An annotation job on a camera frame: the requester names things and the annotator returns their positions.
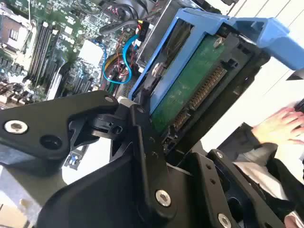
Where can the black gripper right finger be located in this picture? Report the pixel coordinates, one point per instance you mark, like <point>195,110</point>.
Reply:
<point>213,190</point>

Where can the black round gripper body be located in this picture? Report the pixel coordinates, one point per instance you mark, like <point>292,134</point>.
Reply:
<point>95,204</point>

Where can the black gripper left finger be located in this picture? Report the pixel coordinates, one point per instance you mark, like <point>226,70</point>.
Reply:
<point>33,133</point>

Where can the hard disk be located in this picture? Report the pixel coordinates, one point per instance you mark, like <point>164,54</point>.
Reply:
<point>180,95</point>

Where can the bare person hand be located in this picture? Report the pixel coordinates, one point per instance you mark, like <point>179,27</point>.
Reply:
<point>280,126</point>

